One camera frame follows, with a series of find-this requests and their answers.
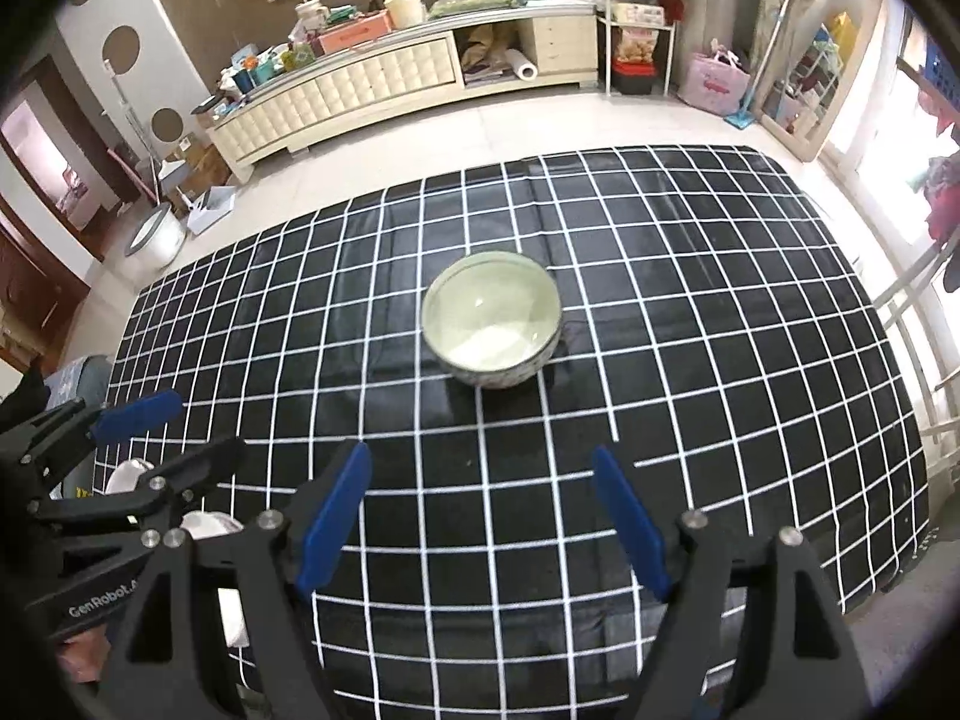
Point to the black white grid tablecloth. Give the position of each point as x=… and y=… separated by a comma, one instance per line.
x=713, y=332

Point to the white mop bucket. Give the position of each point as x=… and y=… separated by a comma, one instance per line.
x=158, y=240

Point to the cream tufted tv cabinet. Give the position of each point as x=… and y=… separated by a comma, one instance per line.
x=406, y=71

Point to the small patterned bowl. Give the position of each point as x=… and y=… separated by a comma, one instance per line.
x=492, y=319

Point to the grey floral sofa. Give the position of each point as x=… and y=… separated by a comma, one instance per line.
x=84, y=379

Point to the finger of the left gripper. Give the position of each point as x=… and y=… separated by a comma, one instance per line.
x=191, y=474
x=136, y=418

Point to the white paper roll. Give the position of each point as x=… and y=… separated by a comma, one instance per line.
x=523, y=68

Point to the pink gift bag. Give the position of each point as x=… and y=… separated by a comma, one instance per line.
x=715, y=81

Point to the blue plastic basket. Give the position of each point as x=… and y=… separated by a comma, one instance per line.
x=935, y=77

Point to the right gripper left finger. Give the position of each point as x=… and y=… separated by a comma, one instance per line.
x=170, y=657

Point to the white dustpan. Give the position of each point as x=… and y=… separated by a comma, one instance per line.
x=213, y=206

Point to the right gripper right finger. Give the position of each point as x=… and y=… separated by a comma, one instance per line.
x=796, y=658

